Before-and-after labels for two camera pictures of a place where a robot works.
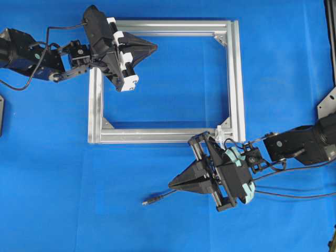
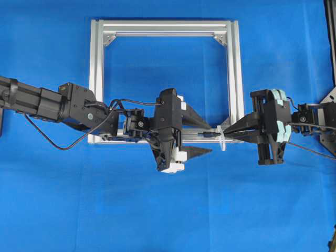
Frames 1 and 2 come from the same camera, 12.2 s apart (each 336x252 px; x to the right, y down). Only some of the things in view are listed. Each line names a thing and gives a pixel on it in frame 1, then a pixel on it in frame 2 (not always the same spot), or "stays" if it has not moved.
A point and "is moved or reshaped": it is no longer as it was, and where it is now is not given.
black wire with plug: [168, 194] is moved or reshaped
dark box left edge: [1, 114] stays
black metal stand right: [326, 107] stays
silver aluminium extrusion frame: [227, 32] stays
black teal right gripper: [231, 176] to [275, 108]
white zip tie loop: [219, 136] stays
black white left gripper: [112, 60] to [169, 157]
